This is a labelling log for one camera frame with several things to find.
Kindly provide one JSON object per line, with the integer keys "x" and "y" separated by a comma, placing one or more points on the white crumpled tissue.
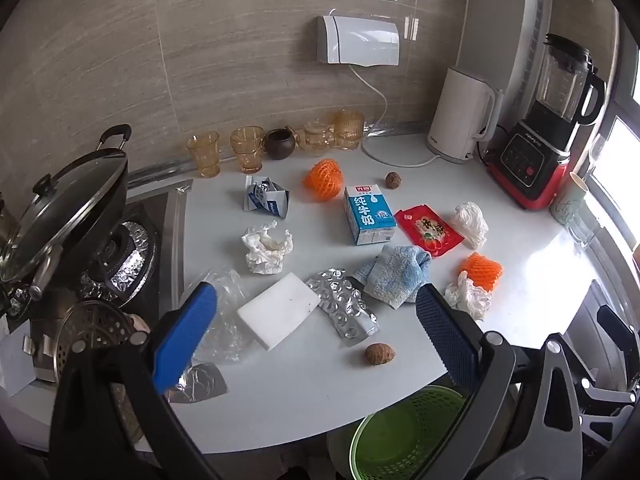
{"x": 267, "y": 250}

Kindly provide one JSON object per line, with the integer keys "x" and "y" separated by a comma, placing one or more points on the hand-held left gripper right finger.
{"x": 445, "y": 335}

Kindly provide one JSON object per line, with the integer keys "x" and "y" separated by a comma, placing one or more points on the wine glass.
{"x": 597, "y": 152}

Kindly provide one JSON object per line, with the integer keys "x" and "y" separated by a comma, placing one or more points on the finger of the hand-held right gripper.
{"x": 607, "y": 394}
{"x": 617, "y": 330}

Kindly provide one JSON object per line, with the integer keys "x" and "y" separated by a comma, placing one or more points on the silver blister pack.
{"x": 342, "y": 305}

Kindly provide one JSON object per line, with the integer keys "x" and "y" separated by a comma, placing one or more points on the blue towel cloth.
{"x": 395, "y": 275}

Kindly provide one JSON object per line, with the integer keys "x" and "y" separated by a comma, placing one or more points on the white sponge block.
{"x": 277, "y": 310}

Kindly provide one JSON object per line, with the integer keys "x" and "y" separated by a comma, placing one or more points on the amber glass teapot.
{"x": 317, "y": 136}

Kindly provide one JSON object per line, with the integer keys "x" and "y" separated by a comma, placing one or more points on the white plastic bag lower right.
{"x": 467, "y": 297}

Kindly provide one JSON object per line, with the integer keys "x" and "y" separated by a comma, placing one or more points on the ceramic cup with leaf print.
{"x": 567, "y": 202}

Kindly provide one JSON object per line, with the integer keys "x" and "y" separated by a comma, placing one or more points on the white wall socket box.
{"x": 357, "y": 40}

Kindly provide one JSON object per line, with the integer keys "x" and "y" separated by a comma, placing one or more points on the glass wok lid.
{"x": 60, "y": 210}

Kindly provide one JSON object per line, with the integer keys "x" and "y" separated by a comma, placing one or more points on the clear plastic bag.
{"x": 225, "y": 330}

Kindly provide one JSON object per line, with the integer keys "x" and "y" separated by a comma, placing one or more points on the white plastic bag top right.
{"x": 472, "y": 225}

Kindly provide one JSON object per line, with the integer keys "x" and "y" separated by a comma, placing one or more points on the green plastic basket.
{"x": 400, "y": 435}

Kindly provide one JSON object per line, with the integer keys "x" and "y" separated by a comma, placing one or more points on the gas stove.
{"x": 150, "y": 215}

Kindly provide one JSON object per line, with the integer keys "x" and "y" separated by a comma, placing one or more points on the black and red blender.
{"x": 540, "y": 155}

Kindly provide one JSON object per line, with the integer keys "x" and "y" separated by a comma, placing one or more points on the brown ceramic cup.
{"x": 279, "y": 145}

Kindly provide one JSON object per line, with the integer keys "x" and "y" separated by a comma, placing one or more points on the white electric kettle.
{"x": 457, "y": 115}

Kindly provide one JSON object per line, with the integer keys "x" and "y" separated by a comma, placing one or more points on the silver foil packet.
{"x": 200, "y": 385}

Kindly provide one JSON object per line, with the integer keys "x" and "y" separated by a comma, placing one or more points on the window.
{"x": 620, "y": 160}

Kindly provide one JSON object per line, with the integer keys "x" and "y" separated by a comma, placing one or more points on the metal steamer pot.
{"x": 95, "y": 330}

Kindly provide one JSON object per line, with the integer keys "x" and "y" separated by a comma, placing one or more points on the red snack packet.
{"x": 427, "y": 230}

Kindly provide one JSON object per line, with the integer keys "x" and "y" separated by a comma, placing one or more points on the black wok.
{"x": 112, "y": 190}

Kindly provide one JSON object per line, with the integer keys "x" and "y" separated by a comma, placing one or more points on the clear glass container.
{"x": 584, "y": 227}

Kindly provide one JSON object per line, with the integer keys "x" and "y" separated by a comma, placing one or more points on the crushed blue white carton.
{"x": 265, "y": 200}

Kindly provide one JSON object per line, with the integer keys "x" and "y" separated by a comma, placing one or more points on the brown nut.
{"x": 379, "y": 354}
{"x": 393, "y": 180}

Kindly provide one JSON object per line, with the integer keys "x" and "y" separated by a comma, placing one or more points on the blue white milk carton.
{"x": 370, "y": 215}

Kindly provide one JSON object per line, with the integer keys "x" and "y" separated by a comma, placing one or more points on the ribbed amber glass cup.
{"x": 349, "y": 130}

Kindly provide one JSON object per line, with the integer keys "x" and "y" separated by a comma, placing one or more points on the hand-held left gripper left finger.
{"x": 185, "y": 332}

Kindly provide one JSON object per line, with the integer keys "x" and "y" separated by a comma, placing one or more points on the white plastic bag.
{"x": 472, "y": 225}
{"x": 467, "y": 297}

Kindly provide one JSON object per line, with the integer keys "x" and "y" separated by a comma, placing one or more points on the orange foam fruit net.
{"x": 481, "y": 271}
{"x": 323, "y": 180}

